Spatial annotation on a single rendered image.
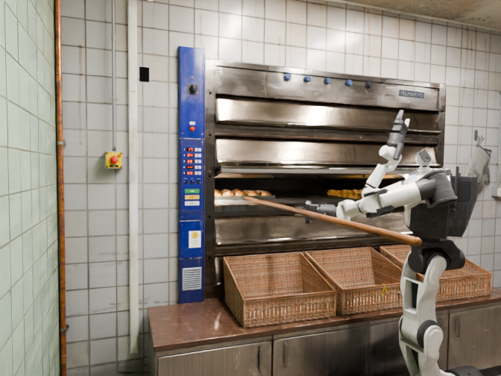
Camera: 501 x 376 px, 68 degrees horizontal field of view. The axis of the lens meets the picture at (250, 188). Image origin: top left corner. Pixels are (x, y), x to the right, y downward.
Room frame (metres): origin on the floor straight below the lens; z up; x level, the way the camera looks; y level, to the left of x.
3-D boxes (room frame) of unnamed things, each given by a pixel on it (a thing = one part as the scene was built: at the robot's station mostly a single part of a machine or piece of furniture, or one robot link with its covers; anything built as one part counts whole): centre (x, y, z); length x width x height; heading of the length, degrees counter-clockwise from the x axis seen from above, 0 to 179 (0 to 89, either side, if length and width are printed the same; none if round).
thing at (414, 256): (1.86, -0.95, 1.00); 0.28 x 0.13 x 0.18; 110
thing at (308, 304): (2.21, -0.16, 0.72); 0.56 x 0.49 x 0.28; 108
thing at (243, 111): (2.65, -0.62, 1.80); 1.79 x 0.11 x 0.19; 109
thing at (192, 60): (3.19, 0.67, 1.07); 1.93 x 0.16 x 2.15; 19
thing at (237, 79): (2.68, -0.61, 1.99); 1.80 x 0.08 x 0.21; 109
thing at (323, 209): (1.98, -0.36, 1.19); 0.12 x 0.10 x 0.13; 75
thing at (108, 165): (2.13, 0.78, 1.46); 0.10 x 0.07 x 0.10; 109
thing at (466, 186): (1.83, -0.92, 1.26); 0.34 x 0.30 x 0.36; 165
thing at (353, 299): (2.40, -0.72, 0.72); 0.56 x 0.49 x 0.28; 110
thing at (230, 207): (2.68, -0.61, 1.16); 1.80 x 0.06 x 0.04; 109
